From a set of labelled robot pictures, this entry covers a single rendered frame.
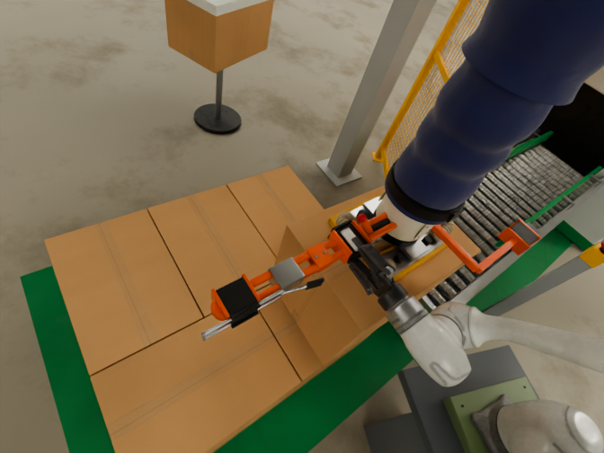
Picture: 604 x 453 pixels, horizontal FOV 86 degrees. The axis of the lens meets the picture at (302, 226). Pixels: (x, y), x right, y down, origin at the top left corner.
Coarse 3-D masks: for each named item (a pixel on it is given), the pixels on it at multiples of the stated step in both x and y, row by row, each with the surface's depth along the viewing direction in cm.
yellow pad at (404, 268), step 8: (424, 240) 108; (432, 240) 112; (440, 240) 113; (392, 248) 106; (432, 248) 110; (440, 248) 111; (384, 256) 103; (392, 256) 104; (400, 256) 101; (424, 256) 107; (432, 256) 110; (400, 264) 103; (408, 264) 103; (416, 264) 105; (376, 272) 99; (400, 272) 101; (408, 272) 103
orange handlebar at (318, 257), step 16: (448, 240) 98; (512, 240) 103; (304, 256) 83; (320, 256) 83; (336, 256) 85; (464, 256) 95; (496, 256) 98; (304, 272) 80; (480, 272) 94; (272, 288) 76; (224, 320) 70
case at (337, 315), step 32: (320, 224) 108; (288, 256) 112; (448, 256) 112; (320, 288) 100; (352, 288) 96; (416, 288) 102; (320, 320) 109; (352, 320) 91; (384, 320) 110; (320, 352) 118
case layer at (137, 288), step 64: (256, 192) 170; (64, 256) 127; (128, 256) 133; (192, 256) 140; (256, 256) 148; (128, 320) 119; (192, 320) 124; (256, 320) 130; (128, 384) 107; (192, 384) 112; (256, 384) 116; (128, 448) 98; (192, 448) 101
